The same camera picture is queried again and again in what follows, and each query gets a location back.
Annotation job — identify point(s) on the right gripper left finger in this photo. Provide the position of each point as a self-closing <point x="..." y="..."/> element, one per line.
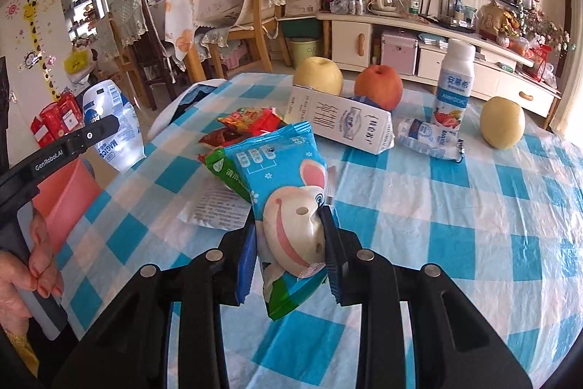
<point x="128" y="345"/>

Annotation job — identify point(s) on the white paper receipt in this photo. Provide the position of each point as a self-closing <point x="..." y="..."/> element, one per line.
<point x="215" y="206"/>

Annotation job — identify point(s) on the white blue wrapper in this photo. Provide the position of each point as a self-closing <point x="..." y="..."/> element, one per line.
<point x="430" y="140"/>

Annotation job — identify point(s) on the wooden chair with cloth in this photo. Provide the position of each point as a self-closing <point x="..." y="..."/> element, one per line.
<point x="246" y="15"/>

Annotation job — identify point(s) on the red gift bags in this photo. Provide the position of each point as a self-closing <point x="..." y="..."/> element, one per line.
<point x="57" y="120"/>

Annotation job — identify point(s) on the green waste bin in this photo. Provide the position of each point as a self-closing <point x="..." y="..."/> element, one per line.
<point x="302" y="48"/>

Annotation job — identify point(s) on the pink storage box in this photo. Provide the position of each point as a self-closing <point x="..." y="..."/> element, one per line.
<point x="399" y="51"/>

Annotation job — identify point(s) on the yogurt drink bottle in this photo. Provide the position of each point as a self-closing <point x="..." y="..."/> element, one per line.
<point x="454" y="85"/>

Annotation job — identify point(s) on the white milk carton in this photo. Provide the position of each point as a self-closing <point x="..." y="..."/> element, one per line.
<point x="353" y="123"/>

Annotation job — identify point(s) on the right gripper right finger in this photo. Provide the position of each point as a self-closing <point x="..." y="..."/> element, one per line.
<point x="454" y="345"/>

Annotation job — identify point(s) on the dark wooden chair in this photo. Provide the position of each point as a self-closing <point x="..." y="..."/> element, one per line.
<point x="139" y="41"/>

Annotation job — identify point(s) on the dining table with cloth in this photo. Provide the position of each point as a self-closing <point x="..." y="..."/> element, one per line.
<point x="176" y="23"/>

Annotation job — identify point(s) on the yellow pear left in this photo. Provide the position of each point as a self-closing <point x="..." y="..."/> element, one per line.
<point x="320" y="74"/>

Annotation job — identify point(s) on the red orange snack bag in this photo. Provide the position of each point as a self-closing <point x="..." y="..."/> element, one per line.
<point x="242" y="124"/>

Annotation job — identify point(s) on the yellow pear right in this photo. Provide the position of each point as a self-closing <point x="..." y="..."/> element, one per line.
<point x="502" y="123"/>

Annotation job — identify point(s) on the cream TV cabinet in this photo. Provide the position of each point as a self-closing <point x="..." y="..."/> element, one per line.
<point x="353" y="42"/>

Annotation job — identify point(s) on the yellow pear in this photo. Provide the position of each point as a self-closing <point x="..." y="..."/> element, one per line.
<point x="320" y="74"/>
<point x="502" y="123"/>

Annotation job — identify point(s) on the green snack packet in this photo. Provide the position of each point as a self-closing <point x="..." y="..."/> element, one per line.
<point x="222" y="167"/>

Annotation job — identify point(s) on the clear white blue bag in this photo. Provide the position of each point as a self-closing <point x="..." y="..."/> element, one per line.
<point x="121" y="146"/>

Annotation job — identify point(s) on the red apple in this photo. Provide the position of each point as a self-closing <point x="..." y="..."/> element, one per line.
<point x="381" y="84"/>

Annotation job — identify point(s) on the person's left hand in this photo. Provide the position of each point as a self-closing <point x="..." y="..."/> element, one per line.
<point x="39" y="274"/>

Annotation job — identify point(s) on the blue cartoon snack packet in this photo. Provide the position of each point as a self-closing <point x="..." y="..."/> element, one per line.
<point x="286" y="178"/>

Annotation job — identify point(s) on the pink plastic trash bin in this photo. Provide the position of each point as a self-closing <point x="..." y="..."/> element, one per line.
<point x="63" y="199"/>

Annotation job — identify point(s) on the giraffe wall sticker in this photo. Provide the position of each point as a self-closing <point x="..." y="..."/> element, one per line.
<point x="37" y="56"/>

